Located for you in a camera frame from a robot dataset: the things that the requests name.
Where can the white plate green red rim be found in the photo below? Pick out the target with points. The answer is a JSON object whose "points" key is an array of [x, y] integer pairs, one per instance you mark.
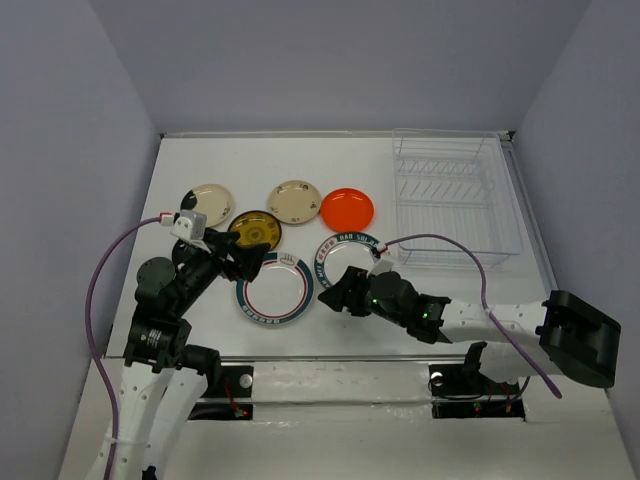
{"points": [[280, 294]]}

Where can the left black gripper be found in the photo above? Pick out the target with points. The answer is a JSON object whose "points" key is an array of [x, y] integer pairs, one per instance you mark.
{"points": [[248, 258]]}

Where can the clear wire dish rack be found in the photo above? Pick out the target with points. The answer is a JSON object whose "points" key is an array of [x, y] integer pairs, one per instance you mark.
{"points": [[454, 184]]}

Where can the white plate teal lettered rim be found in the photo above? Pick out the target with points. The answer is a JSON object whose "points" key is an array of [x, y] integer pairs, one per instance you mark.
{"points": [[341, 250]]}

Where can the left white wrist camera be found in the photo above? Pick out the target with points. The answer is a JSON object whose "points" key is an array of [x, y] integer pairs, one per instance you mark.
{"points": [[189, 226]]}

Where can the orange plate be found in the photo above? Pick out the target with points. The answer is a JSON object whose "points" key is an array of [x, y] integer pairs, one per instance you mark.
{"points": [[347, 209]]}

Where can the cream plate with small motifs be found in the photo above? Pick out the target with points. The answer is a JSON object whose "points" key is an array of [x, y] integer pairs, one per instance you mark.
{"points": [[294, 202]]}

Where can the cream plate with black patch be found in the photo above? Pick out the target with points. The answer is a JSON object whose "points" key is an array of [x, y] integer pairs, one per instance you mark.
{"points": [[215, 201]]}

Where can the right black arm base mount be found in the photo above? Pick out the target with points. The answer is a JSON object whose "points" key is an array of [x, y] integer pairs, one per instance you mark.
{"points": [[460, 391]]}

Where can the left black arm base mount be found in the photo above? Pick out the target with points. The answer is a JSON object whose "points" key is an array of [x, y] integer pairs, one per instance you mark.
{"points": [[230, 399]]}

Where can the yellow black patterned plate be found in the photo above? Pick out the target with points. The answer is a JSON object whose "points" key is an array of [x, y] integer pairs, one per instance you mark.
{"points": [[257, 227]]}

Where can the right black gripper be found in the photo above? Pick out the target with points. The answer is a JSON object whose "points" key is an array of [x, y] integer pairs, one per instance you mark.
{"points": [[348, 290]]}

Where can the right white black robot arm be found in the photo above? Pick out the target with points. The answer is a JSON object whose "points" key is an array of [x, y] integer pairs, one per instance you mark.
{"points": [[562, 335]]}

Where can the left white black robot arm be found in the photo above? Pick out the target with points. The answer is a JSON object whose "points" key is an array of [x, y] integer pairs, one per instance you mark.
{"points": [[163, 376]]}

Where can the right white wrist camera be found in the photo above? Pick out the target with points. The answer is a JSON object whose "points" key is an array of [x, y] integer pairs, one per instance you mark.
{"points": [[383, 261]]}

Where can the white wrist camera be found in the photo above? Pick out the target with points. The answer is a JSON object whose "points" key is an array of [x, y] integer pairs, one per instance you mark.
{"points": [[189, 226], [383, 261]]}

